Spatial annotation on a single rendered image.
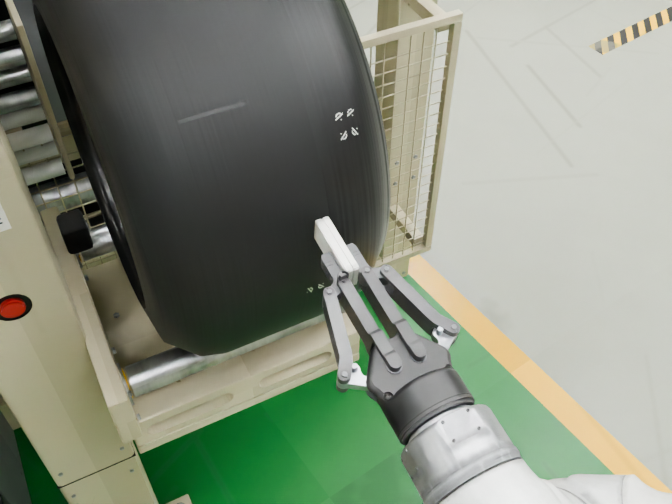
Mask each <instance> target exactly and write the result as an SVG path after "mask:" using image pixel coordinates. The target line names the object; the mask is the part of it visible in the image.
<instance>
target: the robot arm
mask: <svg viewBox="0 0 672 504"><path fill-rule="evenodd" d="M314 239H315V240H316V242H317V244H318V245H319V247H320V249H321V250H322V252H323V254H322V255H321V268H322V269H323V271H324V273H325V274H326V276H327V278H328V280H329V281H330V283H331V286H330V287H326V288H325V289H324V290H323V297H322V309H323V312H324V316H325V320H326V324H327V328H328V332H329V336H330V340H331V344H332V347H333V351H334V355H335V359H336V363H337V367H338V374H337V381H336V389H337V390H338V391H339V392H341V393H344V392H347V391H348V389H356V390H364V391H366V393H367V395H368V396H369V397H370V398H371V399H373V400H374V401H376V402H377V403H378V404H379V406H380V407H381V409H382V411H383V413H384V415H385V417H386V418H387V420H388V422H389V424H390V425H391V427H392V429H393V431H394V433H395V434H396V436H397V438H398V440H399V441H400V443H401V444H402V445H405V447H404V449H403V451H402V454H401V461H402V463H403V465H404V467H405V469H406V470H407V472H408V474H409V476H410V478H411V479H412V481H413V483H414V485H415V487H416V489H417V491H418V492H419V494H420V496H421V498H422V500H423V504H672V493H665V492H661V491H657V490H655V489H653V488H651V487H649V486H648V485H646V484H645V483H643V482H642V481H641V480H640V479H639V478H638V477H637V476H635V475H595V474H574V475H571V476H569V477H568V478H557V479H551V480H545V479H541V478H539V477H538V476H537V475H536V474H535V473H534V472H533V471H532V470H531V469H530V468H529V466H528V465H527V464H526V462H525V461H524V460H523V459H522V457H521V456H520V452H519V450H518V449H517V447H515V446H514V445H513V443H512V442H511V440H510V438H509V437H508V435H507V434H506V432H505V431H504V429H503V428H502V426H501V425H500V423H499V421H498V420H497V418H496V417H495V415H494V414H493V412H492V411H491V409H490V408H489V407H488V406H486V405H482V404H477V405H474V403H475V399H474V398H473V396H472V395H471V393H470V391H469V390H468V388H467V387H466V385H465V384H464V382H463V380H462V379H461V377H460V376H459V374H458V373H457V371H456V370H455V369H454V368H453V366H452V364H451V355H450V353H449V351H448V350H449V348H450V346H451V345H453V344H454V343H455V341H456V338H457V336H458V333H459V331H460V326H459V324H458V323H456V322H454V321H452V320H450V319H449V318H447V317H445V316H443V315H441V314H439V313H438V312H437V311H436V310H435V309H434V308H433V307H432V306H431V305H430V304H429V303H428V302H427V301H426V300H425V299H424V298H423V297H422V296H421V295H420V294H419V293H418V292H417V291H416V290H415V289H414V288H413V287H412V286H411V285H410V284H409V283H408V282H407V281H406V280H405V279H404V278H403V277H401V276H400V275H399V274H398V273H397V272H396V271H395V270H394V269H393V268H392V267H391V266H390V265H387V264H384V265H382V266H381V267H379V268H373V267H370V266H369V265H368V264H367V263H366V261H365V259H364V258H363V256H362V254H361V253H360V251H359V250H358V248H357V246H355V245H354V244H353V243H351V244H348V245H346V244H345V243H344V241H343V239H342V238H341V236H340V235H339V233H338V231H337V230H336V228H335V226H334V225H333V223H332V221H331V220H330V218H329V217H328V216H326V217H323V218H322V219H317V220H316V221H315V230H314ZM357 280H358V281H359V285H358V290H360V288H361V290H362V291H363V293H364V295H365V296H366V298H367V300H368V302H369V303H370V305H371V307H372V308H373V310H374V312H375V313H376V315H377V317H378V318H379V320H380V322H381V323H382V325H383V327H384V328H385V330H386V332H387V333H388V335H389V338H388V339H387V337H386V335H385V334H384V332H383V331H382V330H381V329H379V328H378V326H377V324H376V323H375V321H374V319H373V318H372V316H371V314H370V313H369V311H368V309H367V308H366V306H365V304H364V303H363V301H362V299H361V298H360V296H359V294H358V293H357V291H356V289H355V288H354V286H353V285H356V284H357ZM390 297H391V298H392V299H393V300H394V301H395V302H396V303H397V304H398V305H399V306H400V307H401V308H402V309H403V310H404V311H405V312H406V313H407V314H408V315H409V316H410V317H411V318H412V319H413V320H414V321H415V322H416V323H417V324H418V325H419V326H420V327H421V328H422V329H423V330H424V331H425V332H426V333H427V334H429V335H430V336H431V339H432V340H433V341H431V340H429V339H427V338H425V337H423V336H421V335H419V334H416V333H414V331H413V329H412V328H411V326H410V325H409V323H408V321H407V320H406V319H404V318H403V317H402V316H401V314H400V312H399V311H398V309H397V307H396V306H395V304H394V303H393V301H392V299H391V298H390ZM338 301H339V302H340V304H341V305H342V307H343V309H344V310H345V312H346V314H347V316H348V317H349V319H350V321H351V322H352V324H353V326H354V328H355V329H356V331H357V333H358V334H359V336H360V338H361V340H362V341H363V343H364V345H365V347H366V351H367V353H368V355H369V362H368V369H367V375H366V376H364V375H363V374H362V373H361V369H360V367H359V366H358V365H357V364H356V363H353V354H352V350H351V346H350V342H349V339H348V335H347V331H346V328H345V324H344V320H343V317H342V313H341V309H340V306H339V302H338Z"/></svg>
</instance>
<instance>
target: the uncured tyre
mask: <svg viewBox="0 0 672 504"><path fill-rule="evenodd" d="M32 4H33V10H34V15H35V20H36V24H37V27H38V31H39V35H40V38H41V41H42V45H43V48H44V51H45V55H46V58H47V61H48V64H49V67H50V70H51V73H52V76H53V79H54V82H55V85H56V88H57V91H58V94H59V97H60V100H61V103H62V106H63V109H64V112H65V115H66V118H67V121H68V123H69V126H70V129H71V132H72V135H73V138H74V140H75V143H76V146H77V149H78V152H79V154H80V157H81V160H82V163H83V165H84V168H85V171H86V173H87V176H88V179H89V182H90V184H91V187H92V190H93V192H94V195H95V197H96V200H97V203H98V205H99V208H100V211H101V213H102V216H103V218H104V221H105V223H106V226H107V228H108V231H109V234H110V236H111V239H112V241H113V244H114V246H115V248H116V251H117V253H118V256H119V258H120V261H121V263H122V265H123V268H124V270H125V272H126V275H127V277H128V279H129V282H130V284H131V286H132V288H133V290H134V292H135V294H136V297H137V299H138V300H139V302H140V304H141V306H142V307H143V309H144V311H145V312H146V314H147V316H148V317H149V319H150V321H151V322H152V324H153V326H154V327H155V329H156V331H157V332H158V334H159V335H160V337H161V339H162V340H163V341H164V342H165V343H167V344H170V345H173V346H175V347H178V348H181V349H183V350H186V351H189V352H191V353H194V354H197V355H199V356H207V355H215V354H224V353H228V352H230V351H233V350H235V349H238V348H240V347H243V346H245V345H248V344H250V343H253V342H255V341H258V340H260V339H263V338H265V337H267V336H270V335H272V334H275V333H277V332H280V331H282V330H285V329H287V328H290V327H292V326H295V325H297V324H300V323H302V322H305V321H307V320H310V319H312V318H315V317H317V316H320V315H322V314H324V312H323V309H322V297H323V291H320V292H318V293H315V294H313V295H310V296H307V297H305V298H304V286H307V285H309V284H312V283H314V282H317V281H320V280H322V279H325V278H327V276H326V274H325V273H324V271H323V269H322V268H321V255H322V254H323V252H322V250H321V249H320V247H319V245H318V244H317V242H316V240H315V239H314V230H315V221H316V220H317V219H322V218H323V217H326V216H328V217H329V218H330V220H331V221H332V223H333V225H334V226H335V228H336V230H337V231H338V233H339V235H340V236H341V238H342V239H343V241H344V243H345V244H346V245H348V244H351V243H353V244H354V245H355V246H357V248H358V250H359V251H360V253H361V254H362V256H363V258H364V259H365V261H366V263H367V264H368V265H369V266H370V267H373V268H374V266H375V264H376V261H377V259H378V256H379V254H380V252H381V249H382V247H383V244H384V242H385V238H386V235H387V230H388V225H389V217H390V204H391V183H390V167H389V157H388V149H387V142H386V135H385V130H384V124H383V119H382V114H381V109H380V105H379V100H378V96H377V92H376V88H375V84H374V81H373V77H372V74H371V70H370V67H369V64H368V60H367V57H366V54H365V51H364V48H363V45H362V42H361V39H360V37H359V34H358V31H357V29H356V26H355V24H354V21H353V19H352V16H351V14H350V11H349V9H348V7H347V4H346V2H345V0H32ZM245 100H246V102H247V104H246V105H243V106H239V107H236V108H233V109H229V110H226V111H223V112H219V113H216V114H213V115H209V116H206V117H202V118H199V119H196V120H192V121H189V122H186V123H182V124H179V123H178V120H181V119H184V118H187V117H191V116H194V115H198V114H201V113H204V112H208V111H211V110H214V109H218V108H221V107H225V106H228V105H231V104H235V103H238V102H241V101H245ZM351 102H354V104H355V108H356V112H357V116H358V120H359V124H360V129H361V134H362V138H361V139H359V140H356V141H354V142H352V143H349V144H347V145H344V146H341V147H339V143H338V138H337V134H336V130H335V126H334V122H333V118H332V114H331V110H330V109H333V108H336V107H339V106H342V105H345V104H348V103H351ZM330 286H331V283H330V281H329V280H328V278H327V287H330Z"/></svg>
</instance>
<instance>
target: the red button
mask: <svg viewBox="0 0 672 504"><path fill-rule="evenodd" d="M25 310H26V305H25V302H24V301H23V300H22V299H20V298H10V299H7V300H5V301H3V302H2V303H1V304H0V314H1V315H2V316H3V317H5V318H15V317H18V316H20V315H21V314H23V313H24V312H25Z"/></svg>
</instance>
